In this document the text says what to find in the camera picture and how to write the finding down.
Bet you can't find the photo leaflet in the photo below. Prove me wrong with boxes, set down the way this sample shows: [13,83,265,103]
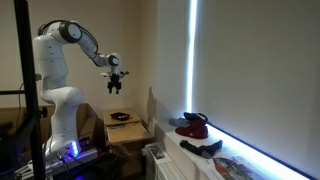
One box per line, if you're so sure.
[148,146,166,161]

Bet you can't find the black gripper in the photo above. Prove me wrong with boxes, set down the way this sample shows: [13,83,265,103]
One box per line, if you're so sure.
[106,73,123,95]

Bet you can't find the black camera stand pole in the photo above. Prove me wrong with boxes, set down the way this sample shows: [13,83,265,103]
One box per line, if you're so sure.
[0,0,48,180]

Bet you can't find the white window sill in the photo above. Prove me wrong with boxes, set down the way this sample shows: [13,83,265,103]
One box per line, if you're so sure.
[154,119,312,180]

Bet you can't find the black plastic tray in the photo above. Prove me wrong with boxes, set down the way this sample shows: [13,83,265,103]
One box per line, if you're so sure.
[110,111,132,122]

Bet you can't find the wrist camera assembly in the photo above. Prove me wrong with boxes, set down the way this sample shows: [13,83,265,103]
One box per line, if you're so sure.
[100,70,130,80]

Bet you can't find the colourful printed magazine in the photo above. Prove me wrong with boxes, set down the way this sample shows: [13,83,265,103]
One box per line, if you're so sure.
[212,155,265,180]

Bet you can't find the navy blue cap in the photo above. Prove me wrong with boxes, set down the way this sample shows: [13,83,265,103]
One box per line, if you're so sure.
[182,111,210,126]

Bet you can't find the light wooden cabinet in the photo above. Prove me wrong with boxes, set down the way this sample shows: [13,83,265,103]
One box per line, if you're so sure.
[102,108,143,128]

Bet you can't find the narrow white roller blind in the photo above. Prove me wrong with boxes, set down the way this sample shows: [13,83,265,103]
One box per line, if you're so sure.
[156,0,193,122]

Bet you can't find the light blue cap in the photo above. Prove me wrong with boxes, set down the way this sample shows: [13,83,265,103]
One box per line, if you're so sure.
[168,117,188,129]

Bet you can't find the white radiator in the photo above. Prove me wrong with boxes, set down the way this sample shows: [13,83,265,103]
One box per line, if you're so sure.
[143,142,188,180]

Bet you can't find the metal robot base platform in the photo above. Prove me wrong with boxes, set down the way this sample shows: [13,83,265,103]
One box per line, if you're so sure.
[13,138,100,180]

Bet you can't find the pull-out wooden drawer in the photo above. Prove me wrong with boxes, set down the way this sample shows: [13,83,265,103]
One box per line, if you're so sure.
[105,121,155,145]

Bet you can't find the maroon baseball cap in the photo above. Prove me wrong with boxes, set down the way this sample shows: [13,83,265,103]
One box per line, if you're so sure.
[174,118,210,140]

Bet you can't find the grey simplehuman booklet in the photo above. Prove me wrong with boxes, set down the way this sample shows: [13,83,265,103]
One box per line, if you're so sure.
[108,123,127,130]

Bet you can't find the wide white roller blind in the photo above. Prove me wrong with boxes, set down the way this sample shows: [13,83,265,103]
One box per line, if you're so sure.
[193,0,320,178]

